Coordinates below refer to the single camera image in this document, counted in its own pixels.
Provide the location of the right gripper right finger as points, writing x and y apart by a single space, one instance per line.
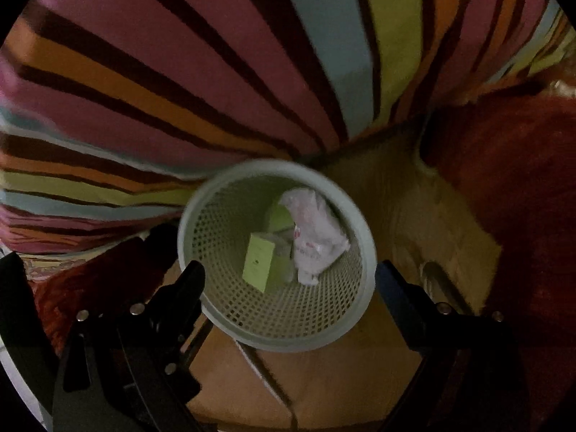
427 323

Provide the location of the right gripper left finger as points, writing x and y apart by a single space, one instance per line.
122 366

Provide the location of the white plastic mailer bag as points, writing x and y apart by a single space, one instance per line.
318 238

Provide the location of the green cube box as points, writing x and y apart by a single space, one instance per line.
279 219

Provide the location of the white mesh waste basket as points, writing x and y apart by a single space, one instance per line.
237 228

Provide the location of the red fluffy rug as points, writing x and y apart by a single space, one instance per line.
484 194

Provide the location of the striped colourful bed sheet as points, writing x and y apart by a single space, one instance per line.
113 111

